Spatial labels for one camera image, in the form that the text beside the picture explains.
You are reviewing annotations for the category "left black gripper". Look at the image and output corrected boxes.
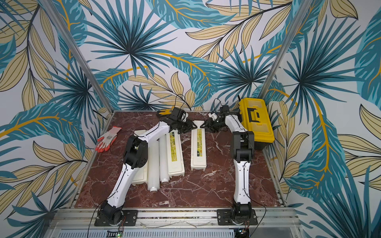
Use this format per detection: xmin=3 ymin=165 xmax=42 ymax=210
xmin=178 ymin=119 xmax=198 ymax=134

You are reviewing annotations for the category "white wrap dispenser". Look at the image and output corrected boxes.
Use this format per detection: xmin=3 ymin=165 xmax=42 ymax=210
xmin=166 ymin=130 xmax=185 ymax=178
xmin=190 ymin=121 xmax=207 ymax=171
xmin=130 ymin=129 xmax=149 ymax=185

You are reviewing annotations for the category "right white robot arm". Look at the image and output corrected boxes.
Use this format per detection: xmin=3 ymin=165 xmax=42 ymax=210
xmin=201 ymin=106 xmax=255 ymax=224

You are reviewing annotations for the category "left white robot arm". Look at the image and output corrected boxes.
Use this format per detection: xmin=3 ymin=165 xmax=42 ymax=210
xmin=97 ymin=107 xmax=195 ymax=224

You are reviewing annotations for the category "short middle plastic wrap roll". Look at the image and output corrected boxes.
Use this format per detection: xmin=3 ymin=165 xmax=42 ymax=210
xmin=159 ymin=135 xmax=170 ymax=184

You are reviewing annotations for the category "long left plastic wrap roll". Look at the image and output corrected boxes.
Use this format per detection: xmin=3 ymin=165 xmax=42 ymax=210
xmin=147 ymin=140 xmax=160 ymax=192

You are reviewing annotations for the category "yellow black work glove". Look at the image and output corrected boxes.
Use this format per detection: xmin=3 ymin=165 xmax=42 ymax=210
xmin=156 ymin=109 xmax=172 ymax=118

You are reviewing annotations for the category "yellow black toolbox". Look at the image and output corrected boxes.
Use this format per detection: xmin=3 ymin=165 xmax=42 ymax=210
xmin=239 ymin=98 xmax=275 ymax=150

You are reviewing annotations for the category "red white work glove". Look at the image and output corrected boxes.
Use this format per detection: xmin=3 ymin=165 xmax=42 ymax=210
xmin=95 ymin=127 xmax=122 ymax=153

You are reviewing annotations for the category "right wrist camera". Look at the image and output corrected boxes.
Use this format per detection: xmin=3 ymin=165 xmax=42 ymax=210
xmin=208 ymin=112 xmax=219 ymax=121

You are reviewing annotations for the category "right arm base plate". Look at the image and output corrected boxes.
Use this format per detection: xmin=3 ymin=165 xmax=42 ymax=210
xmin=217 ymin=209 xmax=258 ymax=226

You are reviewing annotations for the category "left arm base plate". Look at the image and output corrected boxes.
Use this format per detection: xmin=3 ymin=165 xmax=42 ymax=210
xmin=94 ymin=209 xmax=138 ymax=228

